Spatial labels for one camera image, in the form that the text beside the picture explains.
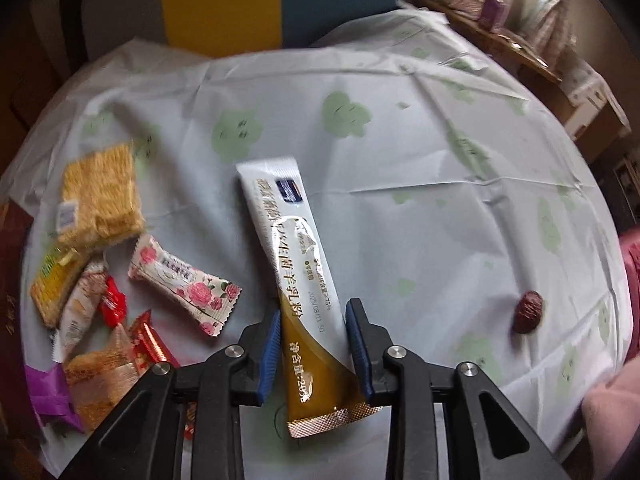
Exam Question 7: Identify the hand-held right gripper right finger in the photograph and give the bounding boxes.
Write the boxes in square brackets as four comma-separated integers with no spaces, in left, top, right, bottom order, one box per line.
[345,298,571,480]

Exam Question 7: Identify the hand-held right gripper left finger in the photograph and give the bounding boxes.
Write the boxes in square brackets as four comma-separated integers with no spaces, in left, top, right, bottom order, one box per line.
[60,308,283,480]

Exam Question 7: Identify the rose print snack packet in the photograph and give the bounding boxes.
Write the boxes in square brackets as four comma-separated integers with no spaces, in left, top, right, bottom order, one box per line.
[127,234,242,340]

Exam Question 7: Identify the white and gold stick packet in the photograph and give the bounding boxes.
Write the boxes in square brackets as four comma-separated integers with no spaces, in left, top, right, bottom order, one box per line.
[235,156,386,440]

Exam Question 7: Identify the white and orange snack packet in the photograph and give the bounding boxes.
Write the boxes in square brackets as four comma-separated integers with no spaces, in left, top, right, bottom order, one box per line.
[51,255,110,363]

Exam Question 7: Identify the purple snack packet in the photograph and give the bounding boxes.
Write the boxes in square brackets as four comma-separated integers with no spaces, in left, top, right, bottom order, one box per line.
[25,364,86,433]

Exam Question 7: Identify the yellow crispy noodle block packet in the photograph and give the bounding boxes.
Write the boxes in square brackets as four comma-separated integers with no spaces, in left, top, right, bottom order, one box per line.
[59,142,147,251]

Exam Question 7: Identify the dark red gift box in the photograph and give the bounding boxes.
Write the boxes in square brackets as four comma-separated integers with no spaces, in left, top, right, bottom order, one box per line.
[0,202,38,461]

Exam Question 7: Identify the white tablecloth with green clouds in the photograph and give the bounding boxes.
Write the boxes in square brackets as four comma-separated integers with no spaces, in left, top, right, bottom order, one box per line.
[0,7,636,480]

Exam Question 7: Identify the dried red date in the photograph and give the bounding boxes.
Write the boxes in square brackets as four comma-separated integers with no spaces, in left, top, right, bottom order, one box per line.
[511,290,544,335]

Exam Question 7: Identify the clear packet of orange pastry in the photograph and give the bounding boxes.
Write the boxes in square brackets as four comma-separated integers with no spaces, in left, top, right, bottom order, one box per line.
[64,325,143,433]

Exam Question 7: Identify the green and yellow cracker packet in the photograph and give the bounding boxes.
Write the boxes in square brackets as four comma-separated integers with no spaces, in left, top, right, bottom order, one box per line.
[30,242,88,328]

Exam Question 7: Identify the pink clothing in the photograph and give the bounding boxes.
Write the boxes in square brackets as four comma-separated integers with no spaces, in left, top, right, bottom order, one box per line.
[582,225,640,480]

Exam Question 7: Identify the wooden shelf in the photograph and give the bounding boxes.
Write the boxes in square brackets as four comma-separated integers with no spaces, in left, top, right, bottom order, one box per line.
[410,0,563,83]

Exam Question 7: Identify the yellow blue and grey chair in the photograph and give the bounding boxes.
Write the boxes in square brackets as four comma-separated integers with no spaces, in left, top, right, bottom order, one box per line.
[27,0,403,68]

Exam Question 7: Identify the small purple box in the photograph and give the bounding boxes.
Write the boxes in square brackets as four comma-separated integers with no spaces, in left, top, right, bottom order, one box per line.
[481,0,508,31]

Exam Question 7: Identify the floral curtain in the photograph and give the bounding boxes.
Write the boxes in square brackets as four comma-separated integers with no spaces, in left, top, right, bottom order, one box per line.
[520,0,576,56]

